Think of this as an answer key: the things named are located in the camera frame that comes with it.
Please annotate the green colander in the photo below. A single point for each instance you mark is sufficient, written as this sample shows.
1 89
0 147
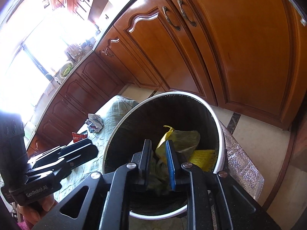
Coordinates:
66 69

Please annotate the silver foil mat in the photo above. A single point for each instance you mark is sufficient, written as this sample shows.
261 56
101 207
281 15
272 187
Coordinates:
242 160

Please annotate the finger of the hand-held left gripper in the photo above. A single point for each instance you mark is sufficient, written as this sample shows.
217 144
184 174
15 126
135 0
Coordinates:
79 158
67 149

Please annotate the green packet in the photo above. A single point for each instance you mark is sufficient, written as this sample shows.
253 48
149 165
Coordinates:
159 175

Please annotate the wooden kitchen base cabinets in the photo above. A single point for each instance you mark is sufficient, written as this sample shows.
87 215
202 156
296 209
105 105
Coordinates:
215 52

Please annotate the person's left hand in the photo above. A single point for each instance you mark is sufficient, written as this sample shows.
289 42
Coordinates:
40 204

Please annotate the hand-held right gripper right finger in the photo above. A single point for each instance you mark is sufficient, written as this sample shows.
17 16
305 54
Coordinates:
170 165

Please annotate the yellow plastic wrapper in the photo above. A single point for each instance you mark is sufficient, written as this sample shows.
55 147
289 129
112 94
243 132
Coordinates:
184 139

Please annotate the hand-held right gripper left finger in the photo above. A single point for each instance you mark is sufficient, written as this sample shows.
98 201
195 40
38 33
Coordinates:
146 163

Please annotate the crumpled blue white wrapper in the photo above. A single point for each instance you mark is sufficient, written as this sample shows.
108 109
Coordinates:
94 123

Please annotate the red wrapper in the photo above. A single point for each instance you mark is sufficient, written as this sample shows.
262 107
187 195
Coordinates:
79 137

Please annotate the kitchen window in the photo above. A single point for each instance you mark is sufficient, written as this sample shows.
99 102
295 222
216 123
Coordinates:
36 60

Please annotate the white rimmed trash bin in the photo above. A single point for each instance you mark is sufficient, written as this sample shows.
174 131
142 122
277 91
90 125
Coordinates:
168 110

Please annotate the yellow foam fruit net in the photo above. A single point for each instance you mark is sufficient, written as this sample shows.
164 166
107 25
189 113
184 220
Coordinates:
202 158

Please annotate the green floral tablecloth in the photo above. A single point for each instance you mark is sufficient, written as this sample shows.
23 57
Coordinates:
112 115

